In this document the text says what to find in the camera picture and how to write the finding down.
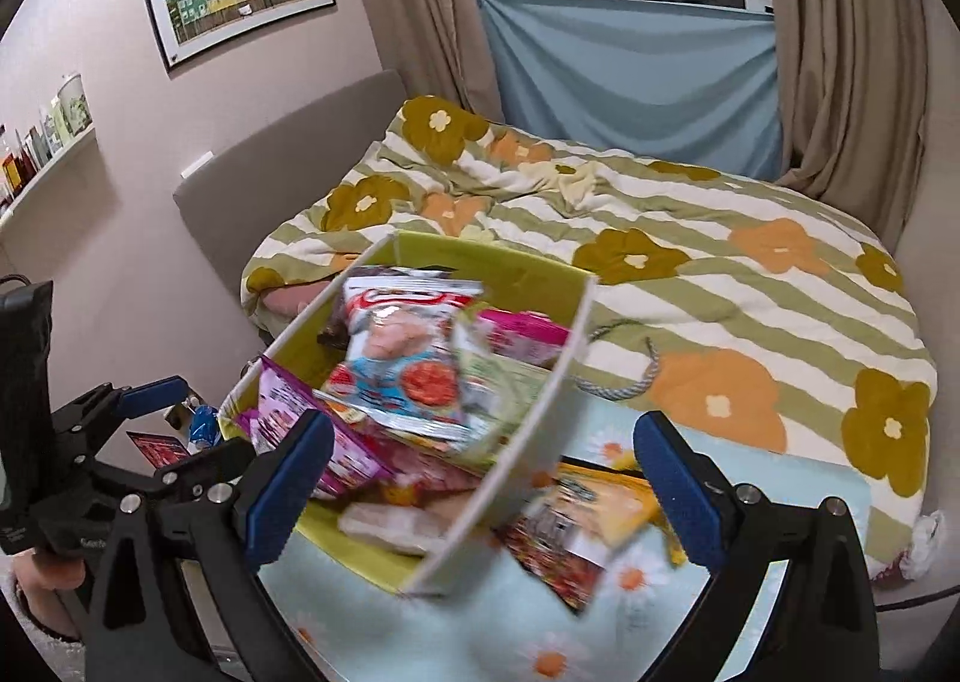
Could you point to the light blue hanging cloth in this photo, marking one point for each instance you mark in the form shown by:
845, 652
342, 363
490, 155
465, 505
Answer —
630, 82

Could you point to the daisy print folding table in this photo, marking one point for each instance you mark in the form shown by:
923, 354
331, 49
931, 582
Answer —
450, 629

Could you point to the small blue packet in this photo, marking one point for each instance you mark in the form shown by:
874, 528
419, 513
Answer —
202, 427

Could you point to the pink striped snack packet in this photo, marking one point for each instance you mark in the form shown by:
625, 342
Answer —
517, 337

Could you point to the striped floral blanket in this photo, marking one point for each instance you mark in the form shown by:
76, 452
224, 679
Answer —
712, 254

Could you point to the flat red packet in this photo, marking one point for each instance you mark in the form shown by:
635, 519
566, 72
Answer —
157, 449

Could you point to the grey padded headboard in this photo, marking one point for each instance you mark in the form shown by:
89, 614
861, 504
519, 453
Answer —
285, 157

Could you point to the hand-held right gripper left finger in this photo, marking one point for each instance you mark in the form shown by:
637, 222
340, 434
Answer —
292, 479

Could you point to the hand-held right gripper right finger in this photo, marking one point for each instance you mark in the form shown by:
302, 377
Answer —
675, 494

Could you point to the group of small bottles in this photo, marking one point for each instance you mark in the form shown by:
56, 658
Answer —
19, 161

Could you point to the pale beige snack packet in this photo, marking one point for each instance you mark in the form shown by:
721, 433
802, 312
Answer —
390, 524

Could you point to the dark red snack packet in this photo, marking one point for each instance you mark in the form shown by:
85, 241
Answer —
555, 554

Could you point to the beige curtain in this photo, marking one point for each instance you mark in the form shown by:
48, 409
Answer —
420, 15
832, 52

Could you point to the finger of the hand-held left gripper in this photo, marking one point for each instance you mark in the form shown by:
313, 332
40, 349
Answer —
154, 397
195, 468

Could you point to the green storage box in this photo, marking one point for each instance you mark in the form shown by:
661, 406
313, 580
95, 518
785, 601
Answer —
517, 442

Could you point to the white wall switch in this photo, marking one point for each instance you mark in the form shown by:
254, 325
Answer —
196, 161

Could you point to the person's left hand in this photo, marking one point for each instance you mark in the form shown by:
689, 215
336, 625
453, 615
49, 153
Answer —
45, 584

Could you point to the purple snack packet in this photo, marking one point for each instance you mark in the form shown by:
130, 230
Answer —
292, 412

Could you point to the pink white plush toy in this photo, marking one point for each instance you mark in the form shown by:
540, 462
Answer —
919, 539

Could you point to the white wall shelf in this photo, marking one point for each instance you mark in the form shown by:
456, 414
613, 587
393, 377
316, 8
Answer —
60, 165

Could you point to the red white blue snack packet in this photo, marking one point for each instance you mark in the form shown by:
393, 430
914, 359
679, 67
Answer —
405, 359

